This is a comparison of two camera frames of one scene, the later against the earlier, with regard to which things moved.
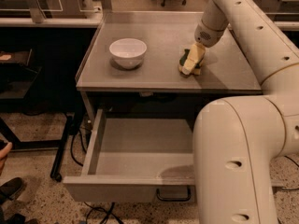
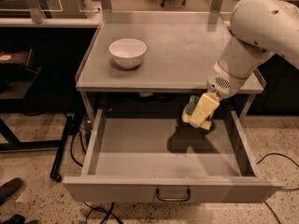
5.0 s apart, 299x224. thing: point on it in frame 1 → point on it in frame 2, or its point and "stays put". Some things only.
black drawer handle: x=173 y=199 stays put
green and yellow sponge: x=191 y=60 → x=187 y=111
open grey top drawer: x=129 y=159 stays put
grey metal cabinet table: x=158 y=52 stays put
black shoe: x=9 y=189 stays put
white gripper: x=207 y=35 → x=221 y=83
